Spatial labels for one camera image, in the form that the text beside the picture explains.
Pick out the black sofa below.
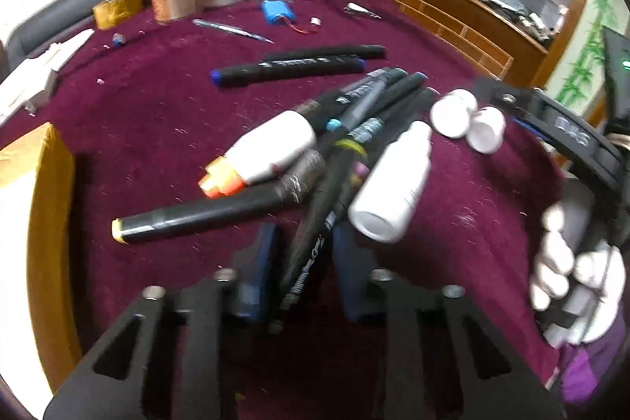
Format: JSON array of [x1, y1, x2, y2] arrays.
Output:
[[1, 0, 105, 77]]

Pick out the black marker plain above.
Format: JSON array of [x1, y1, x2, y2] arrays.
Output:
[[265, 45, 387, 61]]

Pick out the silver tweezers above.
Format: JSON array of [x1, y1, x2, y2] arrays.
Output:
[[192, 18, 274, 45]]

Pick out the wooden cabinet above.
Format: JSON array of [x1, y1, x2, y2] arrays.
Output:
[[390, 0, 548, 87]]

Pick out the black marker blue end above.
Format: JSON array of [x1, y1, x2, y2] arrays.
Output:
[[210, 56, 365, 87]]

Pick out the white papers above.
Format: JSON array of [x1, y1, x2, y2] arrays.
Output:
[[1, 29, 94, 125]]

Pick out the purple sleeve forearm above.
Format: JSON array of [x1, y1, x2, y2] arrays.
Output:
[[560, 311, 627, 405]]

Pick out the black marker yellow band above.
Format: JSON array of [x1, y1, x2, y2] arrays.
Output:
[[280, 87, 439, 313]]

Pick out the yellow tape roll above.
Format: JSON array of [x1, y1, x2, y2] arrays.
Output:
[[93, 0, 143, 30]]

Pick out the small white bottle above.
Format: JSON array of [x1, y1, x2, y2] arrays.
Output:
[[465, 107, 506, 155], [429, 89, 477, 140]]

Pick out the metal clip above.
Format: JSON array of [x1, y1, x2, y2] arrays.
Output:
[[344, 2, 382, 20]]

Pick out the yellow-edged white tray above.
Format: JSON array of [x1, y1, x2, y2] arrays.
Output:
[[1, 122, 81, 418]]

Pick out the white plastic bottle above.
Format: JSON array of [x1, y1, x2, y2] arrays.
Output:
[[348, 122, 432, 244]]

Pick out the black marker yellow end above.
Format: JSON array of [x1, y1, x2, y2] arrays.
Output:
[[111, 149, 326, 244]]

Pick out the black marker light-blue band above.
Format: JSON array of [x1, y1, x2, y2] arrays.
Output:
[[294, 67, 408, 134]]

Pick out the white bottle orange cap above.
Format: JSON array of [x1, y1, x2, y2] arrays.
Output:
[[198, 111, 316, 198]]

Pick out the blue battery pack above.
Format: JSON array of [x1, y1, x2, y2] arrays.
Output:
[[261, 0, 321, 35]]

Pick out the right white gloved hand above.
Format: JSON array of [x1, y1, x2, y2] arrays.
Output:
[[530, 175, 627, 349]]

